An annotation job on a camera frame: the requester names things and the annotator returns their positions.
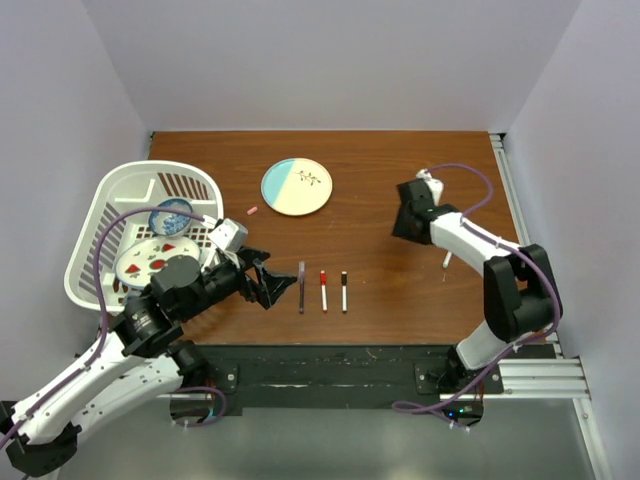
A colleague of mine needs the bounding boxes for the blue patterned bowl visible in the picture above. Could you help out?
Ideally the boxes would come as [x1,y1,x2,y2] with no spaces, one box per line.
[148,198,193,237]

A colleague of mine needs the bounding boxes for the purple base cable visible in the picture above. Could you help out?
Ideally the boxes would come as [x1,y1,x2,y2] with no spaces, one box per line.
[169,382,229,429]
[392,397,471,431]

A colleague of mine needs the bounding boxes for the watermelon patterned plate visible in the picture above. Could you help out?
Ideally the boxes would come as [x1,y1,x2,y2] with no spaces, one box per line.
[115,236,200,290]

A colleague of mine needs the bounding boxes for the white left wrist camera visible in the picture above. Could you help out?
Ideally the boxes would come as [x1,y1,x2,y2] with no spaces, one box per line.
[208,218,248,267]

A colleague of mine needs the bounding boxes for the aluminium frame rail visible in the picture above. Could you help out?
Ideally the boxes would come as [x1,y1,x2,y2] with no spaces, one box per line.
[489,133,590,401]

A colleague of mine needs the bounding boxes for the red marker pen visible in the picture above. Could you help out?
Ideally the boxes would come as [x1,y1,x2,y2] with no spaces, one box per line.
[320,270,328,314]

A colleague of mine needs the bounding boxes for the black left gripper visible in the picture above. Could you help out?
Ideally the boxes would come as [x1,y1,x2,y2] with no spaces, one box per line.
[179,244,297,320]

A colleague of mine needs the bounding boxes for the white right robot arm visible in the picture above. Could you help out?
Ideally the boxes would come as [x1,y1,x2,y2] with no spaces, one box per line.
[392,178,563,393]

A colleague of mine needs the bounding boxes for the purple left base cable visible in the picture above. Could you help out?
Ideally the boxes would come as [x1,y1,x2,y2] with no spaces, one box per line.
[169,382,229,429]

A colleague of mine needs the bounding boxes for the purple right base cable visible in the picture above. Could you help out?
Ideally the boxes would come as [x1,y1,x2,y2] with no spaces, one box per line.
[392,397,471,431]

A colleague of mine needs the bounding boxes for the cream and teal plate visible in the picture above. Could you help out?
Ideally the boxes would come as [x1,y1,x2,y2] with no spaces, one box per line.
[261,157,333,217]

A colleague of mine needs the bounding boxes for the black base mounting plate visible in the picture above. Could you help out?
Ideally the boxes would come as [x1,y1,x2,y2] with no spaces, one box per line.
[179,345,503,416]

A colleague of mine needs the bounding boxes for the grey silver pen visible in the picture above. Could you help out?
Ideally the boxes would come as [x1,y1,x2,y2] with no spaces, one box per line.
[341,271,348,314]

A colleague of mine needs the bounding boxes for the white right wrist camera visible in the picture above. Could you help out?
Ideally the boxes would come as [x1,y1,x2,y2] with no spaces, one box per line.
[415,169,444,205]

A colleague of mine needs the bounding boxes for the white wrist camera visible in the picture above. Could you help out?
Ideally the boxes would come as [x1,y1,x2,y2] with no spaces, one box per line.
[208,218,248,267]
[415,169,444,205]

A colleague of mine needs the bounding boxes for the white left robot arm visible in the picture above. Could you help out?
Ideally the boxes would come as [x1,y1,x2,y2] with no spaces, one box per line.
[1,247,297,478]

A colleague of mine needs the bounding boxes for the white black-tip marker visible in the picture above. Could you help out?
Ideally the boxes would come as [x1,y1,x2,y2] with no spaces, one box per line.
[442,251,452,269]

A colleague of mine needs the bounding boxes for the purple pen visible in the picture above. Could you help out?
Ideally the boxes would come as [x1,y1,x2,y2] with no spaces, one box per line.
[298,261,306,314]

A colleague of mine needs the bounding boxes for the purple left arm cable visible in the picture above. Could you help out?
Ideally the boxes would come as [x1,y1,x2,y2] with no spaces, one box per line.
[0,208,216,451]

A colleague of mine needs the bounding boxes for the white plastic dish basket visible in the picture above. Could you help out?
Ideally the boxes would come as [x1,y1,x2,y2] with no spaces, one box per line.
[64,160,224,314]

